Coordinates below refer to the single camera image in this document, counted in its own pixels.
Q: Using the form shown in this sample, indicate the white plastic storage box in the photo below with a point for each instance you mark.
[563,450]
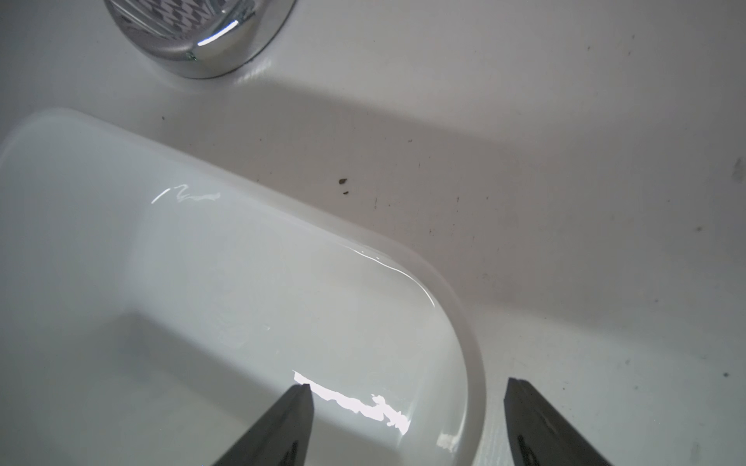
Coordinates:
[154,306]

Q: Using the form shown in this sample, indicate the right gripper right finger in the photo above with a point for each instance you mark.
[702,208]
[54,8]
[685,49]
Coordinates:
[539,435]

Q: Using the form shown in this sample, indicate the chrome stand with green leaves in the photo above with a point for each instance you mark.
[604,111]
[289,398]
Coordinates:
[200,39]

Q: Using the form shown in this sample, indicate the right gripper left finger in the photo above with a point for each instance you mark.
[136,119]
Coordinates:
[280,437]

